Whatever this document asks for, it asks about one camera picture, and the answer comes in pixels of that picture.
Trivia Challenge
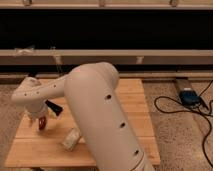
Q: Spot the wooden table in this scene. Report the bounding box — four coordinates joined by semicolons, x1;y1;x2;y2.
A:
5;79;160;168

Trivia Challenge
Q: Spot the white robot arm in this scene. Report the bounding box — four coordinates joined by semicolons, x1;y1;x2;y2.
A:
11;62;155;171

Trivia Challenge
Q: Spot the white horizontal rail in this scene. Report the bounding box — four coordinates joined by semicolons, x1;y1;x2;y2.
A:
0;49;213;66

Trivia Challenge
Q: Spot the black rectangular object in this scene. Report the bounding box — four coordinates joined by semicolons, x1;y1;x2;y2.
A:
45;100;63;116

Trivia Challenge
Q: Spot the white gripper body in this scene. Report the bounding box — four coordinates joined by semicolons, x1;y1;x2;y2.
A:
26;107;49;126

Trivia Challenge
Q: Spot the dark red pepper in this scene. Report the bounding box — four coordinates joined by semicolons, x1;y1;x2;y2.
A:
38;117;47;131

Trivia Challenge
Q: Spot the white sponge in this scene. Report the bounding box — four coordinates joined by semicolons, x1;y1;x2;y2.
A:
62;128;82;151

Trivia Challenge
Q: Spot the blue electronic box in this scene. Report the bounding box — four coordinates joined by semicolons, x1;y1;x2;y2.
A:
179;89;200;106

